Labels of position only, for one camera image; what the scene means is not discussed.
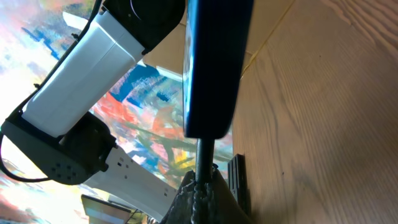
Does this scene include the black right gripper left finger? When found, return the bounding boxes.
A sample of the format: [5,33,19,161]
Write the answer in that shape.
[160,170,199,224]

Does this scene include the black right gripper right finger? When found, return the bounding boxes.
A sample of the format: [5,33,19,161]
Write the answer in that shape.
[212,168,252,224]

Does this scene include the blue Galaxy smartphone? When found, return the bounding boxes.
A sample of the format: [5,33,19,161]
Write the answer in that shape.
[183,0,254,139]

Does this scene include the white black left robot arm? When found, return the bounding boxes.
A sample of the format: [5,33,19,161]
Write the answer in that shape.
[1,0,185,221]

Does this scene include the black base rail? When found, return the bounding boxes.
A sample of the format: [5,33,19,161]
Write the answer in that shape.
[228,154,249,215]

